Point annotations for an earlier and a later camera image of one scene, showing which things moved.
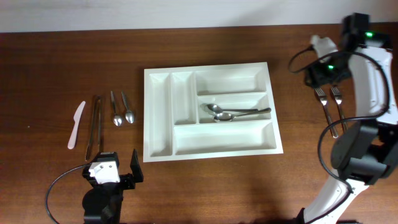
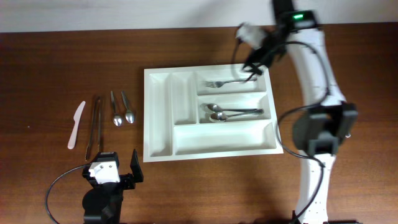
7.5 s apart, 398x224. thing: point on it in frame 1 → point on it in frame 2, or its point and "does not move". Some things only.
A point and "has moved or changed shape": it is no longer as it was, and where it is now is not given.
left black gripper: (125, 181) does not move
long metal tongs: (94, 139) does not move
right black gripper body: (316, 78) → (257, 62)
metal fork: (321, 94) has moved or changed shape
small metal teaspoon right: (129, 114) does not move
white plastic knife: (76, 118) does not move
